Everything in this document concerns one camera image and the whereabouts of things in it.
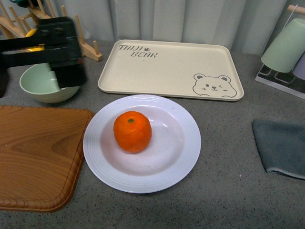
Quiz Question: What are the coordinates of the orange mandarin fruit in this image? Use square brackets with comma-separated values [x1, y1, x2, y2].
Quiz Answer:
[113, 111, 152, 154]

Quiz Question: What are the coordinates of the yellow plastic cup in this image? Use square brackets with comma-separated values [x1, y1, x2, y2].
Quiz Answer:
[25, 28, 45, 52]

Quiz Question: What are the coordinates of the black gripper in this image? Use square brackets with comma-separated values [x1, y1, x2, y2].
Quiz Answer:
[0, 17, 87, 96]

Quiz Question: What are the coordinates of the wooden dish rack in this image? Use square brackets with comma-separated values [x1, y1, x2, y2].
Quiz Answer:
[0, 0, 103, 62]

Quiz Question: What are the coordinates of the grey folded cloth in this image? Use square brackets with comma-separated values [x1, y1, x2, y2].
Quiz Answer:
[252, 119, 305, 180]

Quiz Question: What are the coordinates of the wooden cutting board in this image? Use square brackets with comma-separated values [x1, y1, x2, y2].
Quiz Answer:
[0, 105, 93, 212]

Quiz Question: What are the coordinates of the light green bowl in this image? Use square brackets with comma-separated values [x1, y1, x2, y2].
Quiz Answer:
[20, 63, 79, 104]

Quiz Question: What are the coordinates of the white cup holder stand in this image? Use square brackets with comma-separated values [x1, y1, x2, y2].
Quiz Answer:
[255, 18, 305, 99]

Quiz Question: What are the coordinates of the lilac cup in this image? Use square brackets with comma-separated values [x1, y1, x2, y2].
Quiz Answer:
[293, 53, 305, 80]

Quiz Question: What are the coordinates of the white round plate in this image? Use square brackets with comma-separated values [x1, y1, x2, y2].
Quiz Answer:
[83, 95, 201, 193]

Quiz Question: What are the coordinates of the light green cup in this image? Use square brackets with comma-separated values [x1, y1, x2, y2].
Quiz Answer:
[261, 18, 305, 73]

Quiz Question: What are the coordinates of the beige bear serving tray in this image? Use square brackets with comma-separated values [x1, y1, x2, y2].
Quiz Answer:
[98, 40, 244, 101]

